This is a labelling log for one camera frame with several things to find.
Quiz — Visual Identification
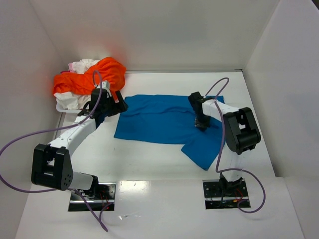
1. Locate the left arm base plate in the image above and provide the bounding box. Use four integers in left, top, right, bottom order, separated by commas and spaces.
68, 182, 116, 212

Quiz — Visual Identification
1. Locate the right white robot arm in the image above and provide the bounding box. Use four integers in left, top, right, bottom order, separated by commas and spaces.
188, 92, 261, 195

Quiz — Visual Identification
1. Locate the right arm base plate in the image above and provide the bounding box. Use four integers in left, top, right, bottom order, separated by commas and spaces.
202, 180, 251, 210

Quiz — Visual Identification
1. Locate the white plastic basket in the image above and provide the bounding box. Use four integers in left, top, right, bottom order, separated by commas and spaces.
56, 103, 81, 114

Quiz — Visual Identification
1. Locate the blue t shirt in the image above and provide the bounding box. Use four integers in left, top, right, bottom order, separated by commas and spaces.
114, 95, 222, 171

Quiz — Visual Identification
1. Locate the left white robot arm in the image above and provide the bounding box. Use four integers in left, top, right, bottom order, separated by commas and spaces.
31, 89, 128, 198

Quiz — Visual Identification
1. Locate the orange t shirt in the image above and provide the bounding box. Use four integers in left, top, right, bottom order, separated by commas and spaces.
52, 57, 126, 99

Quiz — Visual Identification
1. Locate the white t shirt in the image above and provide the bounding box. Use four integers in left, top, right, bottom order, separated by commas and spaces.
54, 59, 99, 110

